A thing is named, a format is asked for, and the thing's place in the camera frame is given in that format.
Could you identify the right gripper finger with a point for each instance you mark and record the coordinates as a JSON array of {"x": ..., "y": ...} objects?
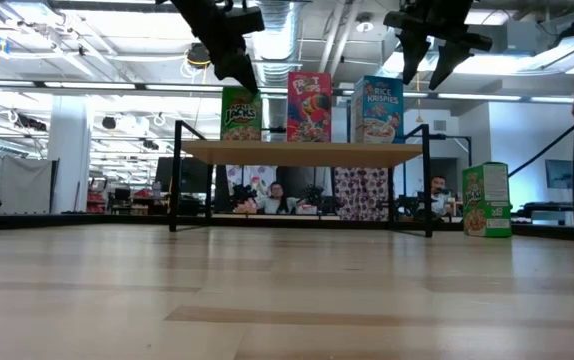
[
  {"x": 413, "y": 52},
  {"x": 448, "y": 60}
]

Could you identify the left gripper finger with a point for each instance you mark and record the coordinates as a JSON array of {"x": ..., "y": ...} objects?
[{"x": 237, "y": 70}]

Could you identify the green Apple Jacks cereal box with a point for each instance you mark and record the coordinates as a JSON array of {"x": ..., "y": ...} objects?
[
  {"x": 241, "y": 117},
  {"x": 487, "y": 200}
]

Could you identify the blue Rice Krispies cereal box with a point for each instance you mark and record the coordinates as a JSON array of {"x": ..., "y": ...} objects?
[{"x": 379, "y": 112}]

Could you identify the red Froot Loops cereal box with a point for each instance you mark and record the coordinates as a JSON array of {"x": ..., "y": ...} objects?
[{"x": 309, "y": 107}]

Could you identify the long ceiling light strip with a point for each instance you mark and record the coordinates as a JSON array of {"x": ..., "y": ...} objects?
[
  {"x": 92, "y": 86},
  {"x": 487, "y": 96}
]

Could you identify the grey ceiling air unit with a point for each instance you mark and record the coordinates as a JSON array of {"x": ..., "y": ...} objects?
[{"x": 497, "y": 35}]

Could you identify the round white ceiling fixture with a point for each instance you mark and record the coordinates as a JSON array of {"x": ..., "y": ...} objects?
[{"x": 364, "y": 25}]

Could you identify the dark background monitor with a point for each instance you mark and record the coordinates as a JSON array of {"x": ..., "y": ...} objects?
[{"x": 192, "y": 175}]

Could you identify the person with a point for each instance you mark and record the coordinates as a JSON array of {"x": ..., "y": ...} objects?
[
  {"x": 439, "y": 195},
  {"x": 277, "y": 197}
]

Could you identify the small black ceiling dome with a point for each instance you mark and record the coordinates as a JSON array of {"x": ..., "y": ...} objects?
[{"x": 109, "y": 122}]

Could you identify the potted green plant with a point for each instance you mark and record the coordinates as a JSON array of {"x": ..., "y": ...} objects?
[{"x": 312, "y": 195}]

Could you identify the background desk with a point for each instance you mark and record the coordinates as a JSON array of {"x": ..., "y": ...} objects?
[{"x": 547, "y": 206}]

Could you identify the red tool cart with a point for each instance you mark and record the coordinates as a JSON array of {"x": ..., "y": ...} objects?
[{"x": 97, "y": 200}]

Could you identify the white round column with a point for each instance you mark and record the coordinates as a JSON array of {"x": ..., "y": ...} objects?
[{"x": 69, "y": 165}]

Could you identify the white partition screen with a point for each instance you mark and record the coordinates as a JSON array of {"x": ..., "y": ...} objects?
[{"x": 22, "y": 185}]

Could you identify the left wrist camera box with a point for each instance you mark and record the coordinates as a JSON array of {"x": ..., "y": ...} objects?
[{"x": 244, "y": 20}]

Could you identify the silver ceiling ventilation duct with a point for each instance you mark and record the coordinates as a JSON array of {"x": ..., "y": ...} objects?
[{"x": 282, "y": 50}]

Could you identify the wooden shelf black metal frame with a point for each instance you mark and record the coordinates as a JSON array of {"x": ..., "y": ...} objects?
[{"x": 297, "y": 152}]

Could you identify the wall-side computer monitor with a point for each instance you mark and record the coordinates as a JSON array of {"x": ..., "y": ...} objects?
[{"x": 559, "y": 174}]

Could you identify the black aluminium frame rails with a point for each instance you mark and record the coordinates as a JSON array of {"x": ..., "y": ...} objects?
[{"x": 557, "y": 232}]

